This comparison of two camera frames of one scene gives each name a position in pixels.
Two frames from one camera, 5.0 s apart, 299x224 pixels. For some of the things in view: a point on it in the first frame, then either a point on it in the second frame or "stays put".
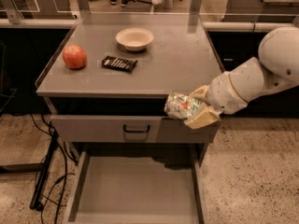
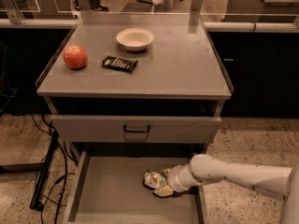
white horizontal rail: x=15 y=23 stays put
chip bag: x=181 y=105 → x=153 y=179
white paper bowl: x=135 y=39 stays put
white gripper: x=224 y=92 → x=175 y=177
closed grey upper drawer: x=129 y=129 stays put
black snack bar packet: x=119 y=63 stays put
